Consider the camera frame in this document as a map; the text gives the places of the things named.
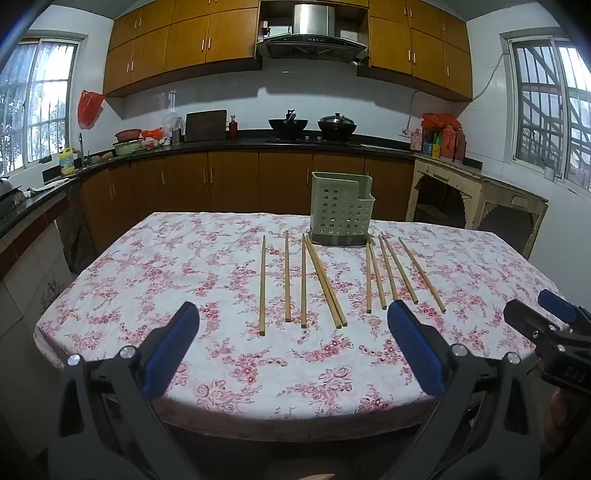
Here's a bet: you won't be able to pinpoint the barred window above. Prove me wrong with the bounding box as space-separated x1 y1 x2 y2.
0 36 88 175

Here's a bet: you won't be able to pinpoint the black wok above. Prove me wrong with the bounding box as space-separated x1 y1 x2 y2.
269 110 309 139

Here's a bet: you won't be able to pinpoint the gas stove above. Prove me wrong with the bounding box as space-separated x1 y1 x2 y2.
264 135 363 147

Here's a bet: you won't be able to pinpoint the black pot with lid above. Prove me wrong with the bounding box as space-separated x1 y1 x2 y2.
317 112 358 140

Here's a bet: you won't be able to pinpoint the wooden lower cabinets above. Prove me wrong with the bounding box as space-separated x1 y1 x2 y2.
81 150 415 254

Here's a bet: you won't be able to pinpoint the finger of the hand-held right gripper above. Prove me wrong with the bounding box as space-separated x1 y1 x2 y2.
503 299 570 346
538 289 591 325

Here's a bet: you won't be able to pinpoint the window with metal grille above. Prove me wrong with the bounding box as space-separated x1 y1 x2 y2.
501 32 591 191

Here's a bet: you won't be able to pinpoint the grey cloth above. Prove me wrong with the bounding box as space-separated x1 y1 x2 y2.
28 179 70 193

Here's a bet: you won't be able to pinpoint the clear plastic bag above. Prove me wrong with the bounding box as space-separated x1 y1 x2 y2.
161 113 185 139

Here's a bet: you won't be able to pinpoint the green perforated utensil holder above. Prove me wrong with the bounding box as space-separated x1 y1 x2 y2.
308 172 376 245

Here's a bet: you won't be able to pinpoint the dark cutting board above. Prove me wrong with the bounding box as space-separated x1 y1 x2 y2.
184 109 228 142

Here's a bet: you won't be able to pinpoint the row of wooden chopsticks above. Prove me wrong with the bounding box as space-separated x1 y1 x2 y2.
305 229 448 329

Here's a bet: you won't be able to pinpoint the wooden cabinets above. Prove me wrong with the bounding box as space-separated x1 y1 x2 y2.
81 150 415 254
358 0 474 101
102 0 260 97

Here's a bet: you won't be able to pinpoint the black countertop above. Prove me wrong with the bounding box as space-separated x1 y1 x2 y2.
0 130 416 241

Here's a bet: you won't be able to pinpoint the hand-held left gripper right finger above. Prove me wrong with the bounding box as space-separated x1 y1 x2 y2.
387 300 543 480

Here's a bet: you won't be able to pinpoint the pale wooden side table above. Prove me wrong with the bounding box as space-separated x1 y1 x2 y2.
406 154 549 260

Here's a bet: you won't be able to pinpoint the steel range hood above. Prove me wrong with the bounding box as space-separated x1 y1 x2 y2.
256 4 369 64

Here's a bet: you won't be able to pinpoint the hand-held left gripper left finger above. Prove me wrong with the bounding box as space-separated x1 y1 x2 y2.
46 301 204 480

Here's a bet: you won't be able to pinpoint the wooden chopstick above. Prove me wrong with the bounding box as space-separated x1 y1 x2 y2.
300 233 308 329
283 231 292 322
259 234 267 334

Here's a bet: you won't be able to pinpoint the wooden upper cabinets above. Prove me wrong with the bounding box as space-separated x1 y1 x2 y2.
102 0 260 97
358 0 474 101

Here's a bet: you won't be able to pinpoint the red floral tablecloth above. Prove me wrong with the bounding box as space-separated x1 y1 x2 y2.
34 211 571 430

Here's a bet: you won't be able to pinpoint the hanging red plastic bag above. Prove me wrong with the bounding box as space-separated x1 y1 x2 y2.
77 90 106 130

